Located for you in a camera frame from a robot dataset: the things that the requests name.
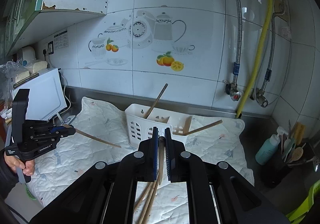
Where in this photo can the teal spray bottle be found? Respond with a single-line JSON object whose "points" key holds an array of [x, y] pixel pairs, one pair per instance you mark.
{"points": [[270, 146]]}

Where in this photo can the small white blue device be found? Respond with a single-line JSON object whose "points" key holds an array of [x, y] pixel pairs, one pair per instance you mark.
{"points": [[69, 120]]}

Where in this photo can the quilted cream cloth mat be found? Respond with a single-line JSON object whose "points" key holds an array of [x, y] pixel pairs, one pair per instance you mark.
{"points": [[108, 141]]}

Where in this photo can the cream plastic utensil holder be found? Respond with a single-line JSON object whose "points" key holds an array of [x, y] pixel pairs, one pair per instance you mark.
{"points": [[141, 128]]}

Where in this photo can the black wall socket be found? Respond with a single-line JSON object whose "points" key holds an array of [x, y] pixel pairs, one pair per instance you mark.
{"points": [[50, 49]]}

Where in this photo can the white microwave oven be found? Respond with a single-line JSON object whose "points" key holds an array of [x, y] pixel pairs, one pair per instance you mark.
{"points": [[45, 96]]}

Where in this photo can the wooden spoon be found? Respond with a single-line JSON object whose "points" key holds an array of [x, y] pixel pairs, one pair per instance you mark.
{"points": [[297, 154]]}

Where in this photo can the person left hand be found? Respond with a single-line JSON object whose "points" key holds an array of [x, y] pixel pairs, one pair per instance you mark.
{"points": [[13, 163]]}

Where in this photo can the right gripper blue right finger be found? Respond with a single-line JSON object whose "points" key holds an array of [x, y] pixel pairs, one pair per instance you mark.
{"points": [[169, 153]]}

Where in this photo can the green plastic dish rack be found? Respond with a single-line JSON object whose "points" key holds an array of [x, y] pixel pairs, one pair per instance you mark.
{"points": [[299, 214]]}

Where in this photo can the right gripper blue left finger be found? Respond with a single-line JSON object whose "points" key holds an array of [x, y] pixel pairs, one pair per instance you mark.
{"points": [[152, 159]]}

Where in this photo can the black utensil cup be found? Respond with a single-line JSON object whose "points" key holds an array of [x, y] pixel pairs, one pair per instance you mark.
{"points": [[304, 171]]}

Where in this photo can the wall instruction sticker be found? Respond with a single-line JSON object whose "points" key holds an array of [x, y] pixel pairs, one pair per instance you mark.
{"points": [[60, 40]]}

